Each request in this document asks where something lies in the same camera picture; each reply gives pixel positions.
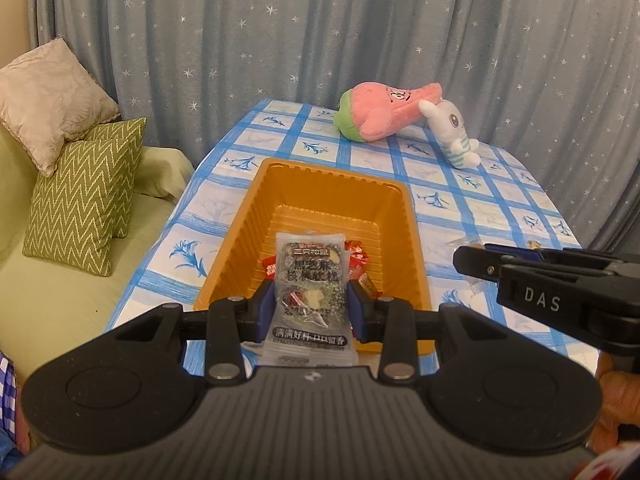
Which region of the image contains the white plush rabbit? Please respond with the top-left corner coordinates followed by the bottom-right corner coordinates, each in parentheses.
top-left (417, 99), bottom-right (482, 170)

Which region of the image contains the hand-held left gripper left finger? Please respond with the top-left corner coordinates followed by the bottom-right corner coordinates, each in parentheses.
top-left (107, 277), bottom-right (278, 386)

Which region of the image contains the blue checked garment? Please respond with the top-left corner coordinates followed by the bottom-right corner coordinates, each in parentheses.
top-left (0, 350), bottom-right (23, 461)

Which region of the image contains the orange plastic tray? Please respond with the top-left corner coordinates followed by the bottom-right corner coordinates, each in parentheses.
top-left (192, 157), bottom-right (433, 356)

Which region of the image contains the grey snack packet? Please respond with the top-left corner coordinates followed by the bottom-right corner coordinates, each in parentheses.
top-left (262, 232), bottom-right (358, 368)

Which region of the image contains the green zigzag cushion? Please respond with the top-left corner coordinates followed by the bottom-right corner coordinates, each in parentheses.
top-left (82, 117), bottom-right (147, 238)
top-left (22, 137), bottom-right (138, 277)

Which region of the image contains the green sofa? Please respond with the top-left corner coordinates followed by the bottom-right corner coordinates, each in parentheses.
top-left (0, 125), bottom-right (196, 456)

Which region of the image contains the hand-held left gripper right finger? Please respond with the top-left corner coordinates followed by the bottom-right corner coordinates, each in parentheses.
top-left (347, 280), bottom-right (516, 386)

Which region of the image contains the grey star-print curtain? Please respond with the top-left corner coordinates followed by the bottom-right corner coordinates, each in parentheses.
top-left (27, 0), bottom-right (640, 251)

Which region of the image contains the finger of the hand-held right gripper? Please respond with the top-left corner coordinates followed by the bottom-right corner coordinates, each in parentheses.
top-left (452, 245), bottom-right (532, 281)
top-left (484, 243), bottom-right (621, 266)

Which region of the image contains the blue checked tablecloth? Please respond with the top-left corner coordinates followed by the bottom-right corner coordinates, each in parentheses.
top-left (102, 99), bottom-right (601, 381)

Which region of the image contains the beige cushion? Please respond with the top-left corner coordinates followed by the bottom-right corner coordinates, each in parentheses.
top-left (0, 37), bottom-right (121, 177)

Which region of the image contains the pink plush carrot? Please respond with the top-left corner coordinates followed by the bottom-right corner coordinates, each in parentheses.
top-left (334, 82), bottom-right (443, 143)

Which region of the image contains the person's right hand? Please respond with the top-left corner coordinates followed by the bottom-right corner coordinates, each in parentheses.
top-left (594, 352), bottom-right (640, 457)

